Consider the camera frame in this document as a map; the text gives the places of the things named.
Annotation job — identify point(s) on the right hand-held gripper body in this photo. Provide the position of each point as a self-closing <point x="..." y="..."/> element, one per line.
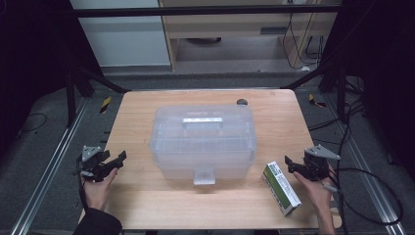
<point x="316" y="164"/>

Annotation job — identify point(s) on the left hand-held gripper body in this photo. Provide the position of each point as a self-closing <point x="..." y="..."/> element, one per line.
<point x="93" y="168"/>

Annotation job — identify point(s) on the green and white carton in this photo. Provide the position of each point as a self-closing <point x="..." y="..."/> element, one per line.
<point x="281" y="188"/>

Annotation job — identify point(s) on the clear plastic storage box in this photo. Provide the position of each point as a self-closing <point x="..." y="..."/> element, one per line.
<point x="202" y="143"/>

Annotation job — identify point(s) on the person's left hand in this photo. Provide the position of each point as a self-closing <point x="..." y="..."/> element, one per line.
<point x="98" y="192"/>

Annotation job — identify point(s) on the person's right hand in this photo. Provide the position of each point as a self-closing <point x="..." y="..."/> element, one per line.
<point x="321" y="194"/>

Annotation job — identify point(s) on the yellow and black floor tape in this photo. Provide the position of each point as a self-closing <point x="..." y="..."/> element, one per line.
<point x="315" y="102"/>
<point x="105" y="105"/>

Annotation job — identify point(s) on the black metal stand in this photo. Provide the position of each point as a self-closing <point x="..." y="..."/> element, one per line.
<point x="341" y="94"/>
<point x="70" y="98"/>

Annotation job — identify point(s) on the dark round table plug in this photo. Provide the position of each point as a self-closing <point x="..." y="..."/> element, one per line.
<point x="241" y="102"/>

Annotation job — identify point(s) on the white plug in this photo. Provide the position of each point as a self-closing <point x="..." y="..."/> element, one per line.
<point x="305" y="68"/>

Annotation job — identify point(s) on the white cabinet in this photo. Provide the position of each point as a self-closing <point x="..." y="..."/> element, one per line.
<point x="124" y="42"/>

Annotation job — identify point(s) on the black curtain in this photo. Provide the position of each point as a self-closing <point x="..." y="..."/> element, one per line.
<point x="385" y="65"/>
<point x="32" y="49"/>

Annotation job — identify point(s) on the light wooden desk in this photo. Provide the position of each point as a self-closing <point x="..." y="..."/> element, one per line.
<point x="235" y="24"/>

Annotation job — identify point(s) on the black horizontal bar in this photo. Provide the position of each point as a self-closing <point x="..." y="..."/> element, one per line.
<point x="195" y="11"/>

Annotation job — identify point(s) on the aluminium floor rail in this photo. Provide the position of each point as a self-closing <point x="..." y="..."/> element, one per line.
<point x="49" y="169"/>
<point x="365" y="176"/>

